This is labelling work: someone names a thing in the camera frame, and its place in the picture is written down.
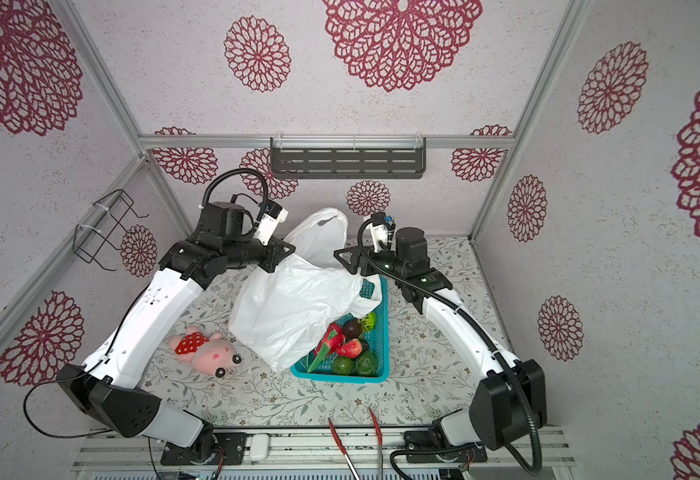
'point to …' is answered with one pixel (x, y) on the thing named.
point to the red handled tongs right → (380, 446)
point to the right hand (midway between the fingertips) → (343, 248)
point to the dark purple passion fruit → (352, 329)
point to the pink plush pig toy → (210, 355)
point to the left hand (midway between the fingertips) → (290, 253)
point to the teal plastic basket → (379, 336)
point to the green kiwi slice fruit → (369, 322)
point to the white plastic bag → (276, 315)
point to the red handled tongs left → (333, 430)
